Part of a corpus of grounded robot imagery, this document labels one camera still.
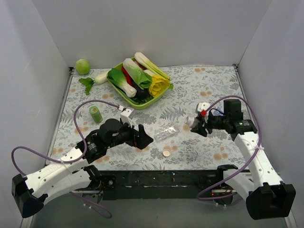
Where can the red chili pepper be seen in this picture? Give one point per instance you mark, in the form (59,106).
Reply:
(127,76)

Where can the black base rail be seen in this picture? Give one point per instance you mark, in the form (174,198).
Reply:
(184,184)

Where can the napa cabbage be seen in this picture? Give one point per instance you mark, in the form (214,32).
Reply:
(142,79)

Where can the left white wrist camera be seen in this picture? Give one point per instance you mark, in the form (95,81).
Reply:
(125,116)

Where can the green round cabbage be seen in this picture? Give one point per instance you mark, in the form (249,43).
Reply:
(82,67)

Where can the dark purple eggplant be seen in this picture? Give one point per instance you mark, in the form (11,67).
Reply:
(140,93)

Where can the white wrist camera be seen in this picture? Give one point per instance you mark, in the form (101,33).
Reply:
(201,108)
(125,116)

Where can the white bottle cap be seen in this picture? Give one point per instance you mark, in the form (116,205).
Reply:
(166,152)

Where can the yellow lettuce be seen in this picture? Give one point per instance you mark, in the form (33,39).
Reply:
(158,85)

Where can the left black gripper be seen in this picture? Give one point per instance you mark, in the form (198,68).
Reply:
(137,138)

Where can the floral table mat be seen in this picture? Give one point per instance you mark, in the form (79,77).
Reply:
(189,151)

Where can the green cylindrical bottle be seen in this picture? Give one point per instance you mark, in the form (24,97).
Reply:
(95,114)

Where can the clear pill organizer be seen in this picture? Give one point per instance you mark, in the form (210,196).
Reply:
(162,135)

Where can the green bok choy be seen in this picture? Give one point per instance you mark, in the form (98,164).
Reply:
(117,77)

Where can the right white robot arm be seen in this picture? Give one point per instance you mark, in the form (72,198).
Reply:
(257,183)

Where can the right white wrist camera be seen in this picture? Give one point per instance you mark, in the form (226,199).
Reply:
(201,108)

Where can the white green leek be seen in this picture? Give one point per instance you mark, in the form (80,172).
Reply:
(148,64)

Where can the green plastic tray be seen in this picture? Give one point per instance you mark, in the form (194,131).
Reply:
(134,102)

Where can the white cap pill bottle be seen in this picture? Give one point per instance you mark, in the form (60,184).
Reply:
(191,122)

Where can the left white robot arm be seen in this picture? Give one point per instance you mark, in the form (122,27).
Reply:
(75,170)

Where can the white radish with leaves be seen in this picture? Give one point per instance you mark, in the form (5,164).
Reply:
(89,82)

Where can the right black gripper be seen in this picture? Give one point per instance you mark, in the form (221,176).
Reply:
(205,127)

